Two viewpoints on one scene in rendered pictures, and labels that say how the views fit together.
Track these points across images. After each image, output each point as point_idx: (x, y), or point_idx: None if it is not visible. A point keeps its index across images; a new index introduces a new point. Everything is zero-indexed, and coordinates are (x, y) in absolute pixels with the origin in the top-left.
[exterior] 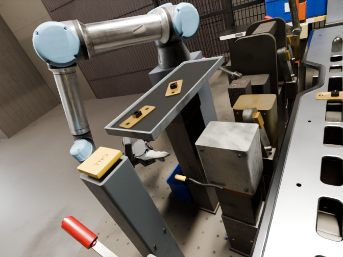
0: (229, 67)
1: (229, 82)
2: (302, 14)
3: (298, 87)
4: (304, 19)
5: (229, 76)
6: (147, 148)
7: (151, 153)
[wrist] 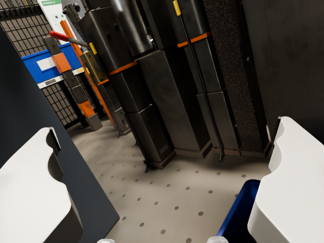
0: (99, 13)
1: (108, 45)
2: (66, 63)
3: (112, 128)
4: (70, 68)
5: (104, 33)
6: (217, 236)
7: (301, 197)
